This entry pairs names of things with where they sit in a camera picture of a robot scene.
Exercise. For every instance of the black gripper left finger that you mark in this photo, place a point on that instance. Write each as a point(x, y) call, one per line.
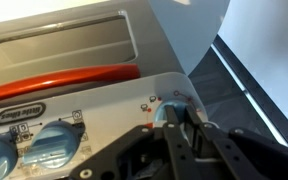
point(174, 150)

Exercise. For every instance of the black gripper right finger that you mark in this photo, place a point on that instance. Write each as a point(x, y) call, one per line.
point(250, 153)

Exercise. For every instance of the grey toy stove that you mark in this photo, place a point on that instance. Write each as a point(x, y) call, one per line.
point(117, 100)

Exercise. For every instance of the grey oven door with window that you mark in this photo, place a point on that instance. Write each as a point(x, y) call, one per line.
point(67, 43)

